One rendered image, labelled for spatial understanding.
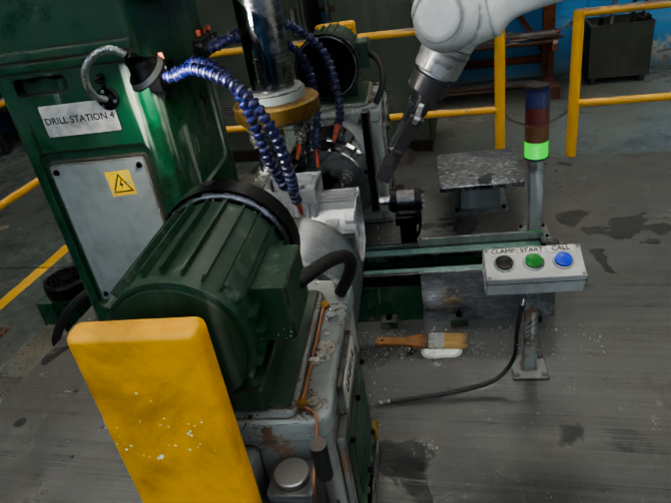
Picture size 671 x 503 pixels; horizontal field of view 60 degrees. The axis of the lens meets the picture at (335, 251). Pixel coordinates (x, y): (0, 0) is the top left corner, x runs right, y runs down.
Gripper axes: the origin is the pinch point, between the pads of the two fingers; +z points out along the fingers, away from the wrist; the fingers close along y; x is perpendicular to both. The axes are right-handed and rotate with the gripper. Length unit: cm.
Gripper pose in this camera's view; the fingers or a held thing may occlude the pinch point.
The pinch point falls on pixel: (388, 165)
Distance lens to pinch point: 120.9
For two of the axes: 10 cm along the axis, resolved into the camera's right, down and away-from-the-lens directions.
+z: -3.7, 7.7, 5.1
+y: -1.1, 5.1, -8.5
